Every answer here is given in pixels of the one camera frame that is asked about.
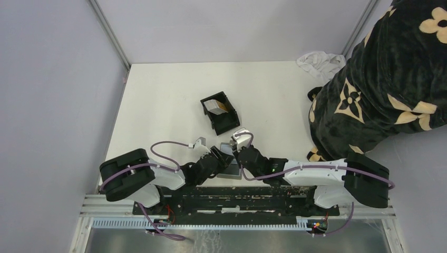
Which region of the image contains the grey leather card holder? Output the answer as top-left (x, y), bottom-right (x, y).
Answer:
top-left (217, 143), bottom-right (242, 180)

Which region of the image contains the black plastic card box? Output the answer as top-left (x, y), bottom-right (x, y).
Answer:
top-left (200, 91), bottom-right (240, 136)

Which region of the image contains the stack of credit cards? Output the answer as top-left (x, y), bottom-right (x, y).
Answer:
top-left (203, 99), bottom-right (229, 115)

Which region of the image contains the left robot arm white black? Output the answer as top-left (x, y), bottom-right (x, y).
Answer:
top-left (99, 146), bottom-right (234, 215)

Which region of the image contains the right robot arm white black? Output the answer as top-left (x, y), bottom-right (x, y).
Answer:
top-left (232, 145), bottom-right (394, 215)

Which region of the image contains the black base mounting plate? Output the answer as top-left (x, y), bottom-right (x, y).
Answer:
top-left (146, 186), bottom-right (340, 225)

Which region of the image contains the white crumpled cloth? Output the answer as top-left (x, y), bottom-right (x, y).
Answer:
top-left (296, 51), bottom-right (346, 85)

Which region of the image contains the black floral plush blanket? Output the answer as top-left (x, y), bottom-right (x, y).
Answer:
top-left (307, 1), bottom-right (446, 162)

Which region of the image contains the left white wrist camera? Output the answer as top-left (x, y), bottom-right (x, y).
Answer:
top-left (188, 137), bottom-right (210, 156)

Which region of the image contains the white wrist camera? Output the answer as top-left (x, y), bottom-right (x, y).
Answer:
top-left (188, 137), bottom-right (210, 156)
top-left (230, 128), bottom-right (254, 152)

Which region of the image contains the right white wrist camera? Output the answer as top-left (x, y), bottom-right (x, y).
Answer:
top-left (230, 128), bottom-right (254, 152)

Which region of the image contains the grey slotted cable duct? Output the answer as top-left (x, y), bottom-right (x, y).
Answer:
top-left (92, 218), bottom-right (311, 231)

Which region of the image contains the aluminium frame rail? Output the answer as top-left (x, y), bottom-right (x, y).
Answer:
top-left (79, 194), bottom-right (396, 219)

